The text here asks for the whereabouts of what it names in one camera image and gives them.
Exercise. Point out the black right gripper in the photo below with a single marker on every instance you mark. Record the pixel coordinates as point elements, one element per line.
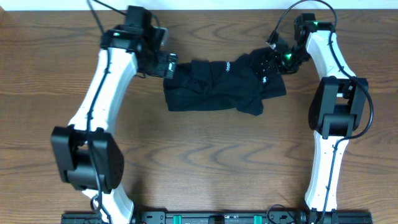
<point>275,56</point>

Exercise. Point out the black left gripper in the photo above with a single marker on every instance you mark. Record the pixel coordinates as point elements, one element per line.
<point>160,70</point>

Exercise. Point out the black shorts garment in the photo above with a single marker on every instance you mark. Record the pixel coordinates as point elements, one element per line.
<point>243,84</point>

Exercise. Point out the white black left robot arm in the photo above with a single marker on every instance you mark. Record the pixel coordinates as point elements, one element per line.
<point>85,151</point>

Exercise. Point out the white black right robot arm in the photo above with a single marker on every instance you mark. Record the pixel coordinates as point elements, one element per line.
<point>337,106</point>

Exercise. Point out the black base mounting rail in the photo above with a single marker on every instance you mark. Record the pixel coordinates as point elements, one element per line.
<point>273,216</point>

